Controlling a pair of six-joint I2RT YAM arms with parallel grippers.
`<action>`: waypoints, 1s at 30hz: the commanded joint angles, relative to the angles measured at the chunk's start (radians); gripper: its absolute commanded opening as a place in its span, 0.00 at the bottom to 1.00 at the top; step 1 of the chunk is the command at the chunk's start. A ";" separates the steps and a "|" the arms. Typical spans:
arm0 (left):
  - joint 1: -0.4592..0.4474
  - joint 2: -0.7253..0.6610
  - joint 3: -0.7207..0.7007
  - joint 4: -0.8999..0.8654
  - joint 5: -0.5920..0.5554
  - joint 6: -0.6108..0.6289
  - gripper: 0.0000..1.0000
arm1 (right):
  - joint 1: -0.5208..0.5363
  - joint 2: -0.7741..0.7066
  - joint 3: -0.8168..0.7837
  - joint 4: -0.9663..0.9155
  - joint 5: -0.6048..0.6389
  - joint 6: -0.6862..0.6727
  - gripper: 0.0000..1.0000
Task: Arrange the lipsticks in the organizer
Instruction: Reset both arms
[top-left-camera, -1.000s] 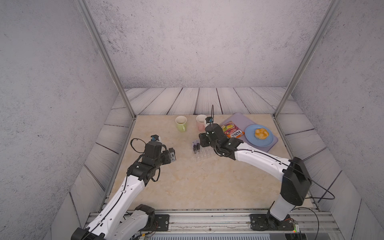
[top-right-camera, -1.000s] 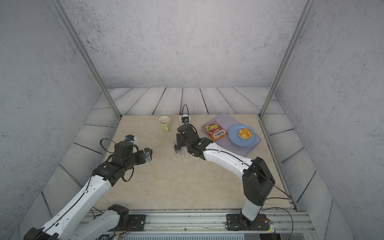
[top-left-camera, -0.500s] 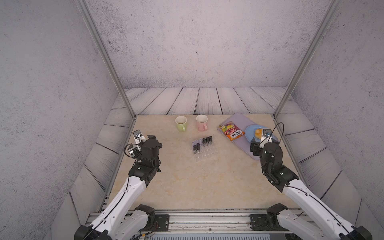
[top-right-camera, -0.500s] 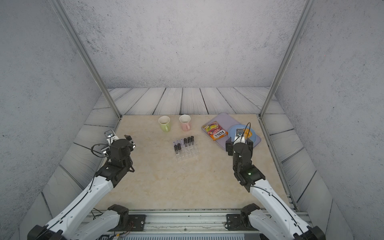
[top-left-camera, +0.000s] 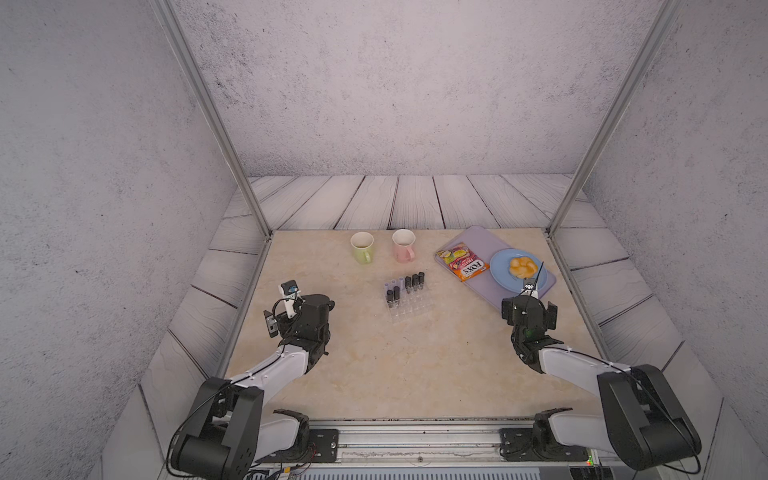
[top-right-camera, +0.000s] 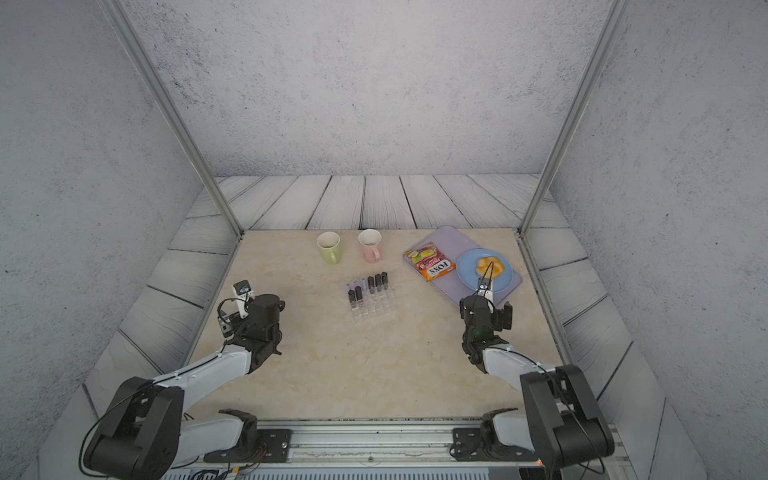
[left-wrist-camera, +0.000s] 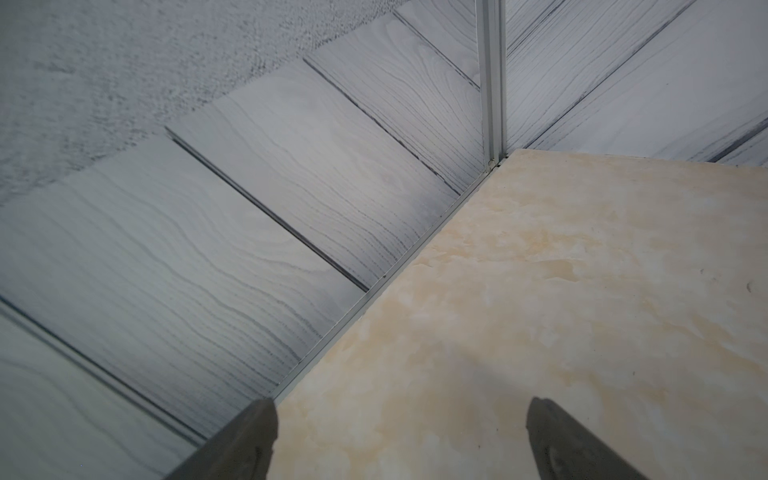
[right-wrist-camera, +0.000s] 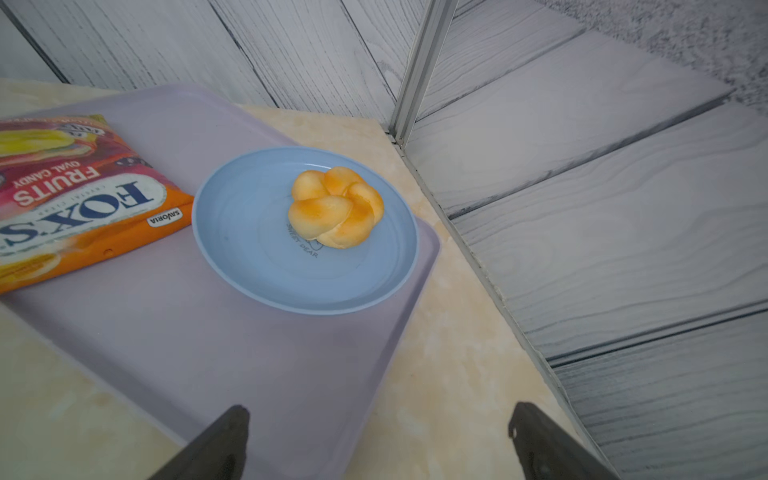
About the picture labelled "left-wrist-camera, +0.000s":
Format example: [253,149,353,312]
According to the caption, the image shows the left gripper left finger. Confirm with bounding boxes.
[166,398,279,480]

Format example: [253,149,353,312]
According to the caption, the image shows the left aluminium frame post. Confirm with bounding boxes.
[476,0,507,172]

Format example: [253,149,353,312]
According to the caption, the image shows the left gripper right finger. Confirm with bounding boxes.
[526,397,646,479]

